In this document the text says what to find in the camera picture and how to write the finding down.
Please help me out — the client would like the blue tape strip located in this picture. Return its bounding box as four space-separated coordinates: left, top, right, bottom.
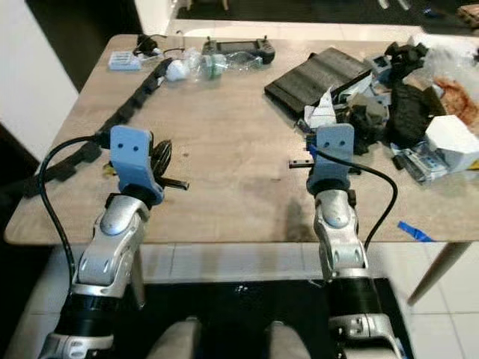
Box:
397 221 435 243

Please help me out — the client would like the black remote controller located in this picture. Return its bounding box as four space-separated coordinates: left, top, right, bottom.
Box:
201 37 276 64

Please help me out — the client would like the white round object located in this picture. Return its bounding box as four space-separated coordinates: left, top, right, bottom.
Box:
166 60 191 83

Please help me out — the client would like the wooden table leg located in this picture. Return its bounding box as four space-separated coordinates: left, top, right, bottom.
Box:
407 242 471 306

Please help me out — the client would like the white cardboard box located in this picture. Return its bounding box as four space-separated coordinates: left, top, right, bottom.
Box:
424 114 479 171

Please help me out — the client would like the clear plastic bottle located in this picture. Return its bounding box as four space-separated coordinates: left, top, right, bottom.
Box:
183 49 263 82

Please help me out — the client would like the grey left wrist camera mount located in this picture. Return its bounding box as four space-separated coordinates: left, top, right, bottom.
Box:
109 125 165 206

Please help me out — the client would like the orange snack bag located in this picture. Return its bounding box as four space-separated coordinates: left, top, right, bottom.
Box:
434 75 479 128

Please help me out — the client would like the black mechanical part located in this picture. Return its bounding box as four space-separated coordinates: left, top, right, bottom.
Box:
383 41 431 83

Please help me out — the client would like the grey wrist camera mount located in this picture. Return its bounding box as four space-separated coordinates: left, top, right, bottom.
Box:
307 123 357 195
109 125 165 206

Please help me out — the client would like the clear plastic wrap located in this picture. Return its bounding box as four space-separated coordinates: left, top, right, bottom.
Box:
423 41 479 83

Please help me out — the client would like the crumpled white paper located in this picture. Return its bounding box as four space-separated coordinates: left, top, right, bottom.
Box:
303 88 345 134

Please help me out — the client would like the grey block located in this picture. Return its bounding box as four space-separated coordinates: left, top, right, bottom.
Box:
348 101 391 135

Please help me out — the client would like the clear plastic package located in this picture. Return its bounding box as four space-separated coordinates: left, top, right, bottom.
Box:
391 144 454 184

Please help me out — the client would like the black floor mat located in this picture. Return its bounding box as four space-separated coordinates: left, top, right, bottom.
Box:
0 278 416 359

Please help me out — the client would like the small black device with cable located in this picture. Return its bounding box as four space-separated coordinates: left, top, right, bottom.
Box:
136 34 186 59

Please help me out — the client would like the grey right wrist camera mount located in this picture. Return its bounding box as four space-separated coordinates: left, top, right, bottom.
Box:
307 123 357 195

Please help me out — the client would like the small grey blue gadget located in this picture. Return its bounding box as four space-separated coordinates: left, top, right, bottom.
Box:
365 56 391 87

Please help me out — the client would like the small white blue box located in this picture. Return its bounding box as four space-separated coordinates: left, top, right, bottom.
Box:
109 51 141 72

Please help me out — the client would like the black mesh cloth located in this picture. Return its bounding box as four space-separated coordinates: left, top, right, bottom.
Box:
389 81 450 147

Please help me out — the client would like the grey right robot leg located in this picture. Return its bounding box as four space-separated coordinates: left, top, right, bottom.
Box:
262 322 311 359

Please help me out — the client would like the black cable drag chain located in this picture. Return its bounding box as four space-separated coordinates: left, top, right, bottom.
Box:
0 60 177 199

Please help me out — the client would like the black ribbed case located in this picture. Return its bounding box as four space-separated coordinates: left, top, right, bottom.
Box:
264 46 375 117

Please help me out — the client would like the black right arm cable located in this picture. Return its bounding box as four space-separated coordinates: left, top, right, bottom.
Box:
313 147 400 252

